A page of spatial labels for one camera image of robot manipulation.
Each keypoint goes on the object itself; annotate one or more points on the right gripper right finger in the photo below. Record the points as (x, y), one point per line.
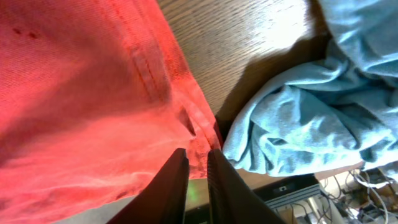
(231, 200)

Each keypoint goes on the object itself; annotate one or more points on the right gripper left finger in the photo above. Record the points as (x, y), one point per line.
(163, 200)

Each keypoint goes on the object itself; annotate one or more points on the orange t-shirt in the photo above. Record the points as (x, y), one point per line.
(95, 97)

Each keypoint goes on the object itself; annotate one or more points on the light blue crumpled garment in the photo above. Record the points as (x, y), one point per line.
(329, 113)

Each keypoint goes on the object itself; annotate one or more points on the grey equipment under table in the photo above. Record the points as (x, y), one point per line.
(289, 190)

